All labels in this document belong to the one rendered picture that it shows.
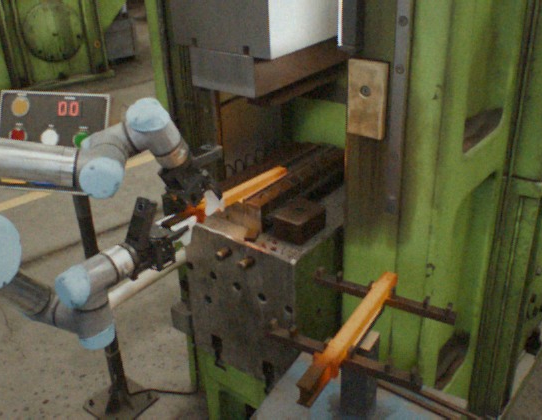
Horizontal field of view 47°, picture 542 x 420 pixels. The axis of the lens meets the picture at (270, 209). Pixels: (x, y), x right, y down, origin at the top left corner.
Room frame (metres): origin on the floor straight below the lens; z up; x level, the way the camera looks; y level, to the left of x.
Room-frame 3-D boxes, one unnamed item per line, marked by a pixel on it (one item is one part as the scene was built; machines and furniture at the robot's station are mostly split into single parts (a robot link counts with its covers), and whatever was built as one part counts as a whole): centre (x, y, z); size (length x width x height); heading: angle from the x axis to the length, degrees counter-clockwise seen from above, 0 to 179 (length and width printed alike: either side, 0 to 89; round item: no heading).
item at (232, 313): (1.58, -0.08, 0.69); 0.56 x 0.38 x 0.45; 141
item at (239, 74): (1.60, -0.03, 1.32); 0.42 x 0.20 x 0.10; 141
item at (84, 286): (1.06, 0.38, 1.00); 0.11 x 0.08 x 0.09; 141
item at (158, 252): (1.19, 0.28, 0.99); 0.12 x 0.08 x 0.09; 141
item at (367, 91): (1.34, -0.23, 1.27); 0.09 x 0.02 x 0.17; 51
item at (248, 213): (1.60, -0.03, 0.96); 0.42 x 0.20 x 0.09; 141
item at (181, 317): (1.76, 0.31, 0.36); 0.09 x 0.07 x 0.12; 51
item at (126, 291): (1.59, 0.43, 0.62); 0.44 x 0.05 x 0.05; 141
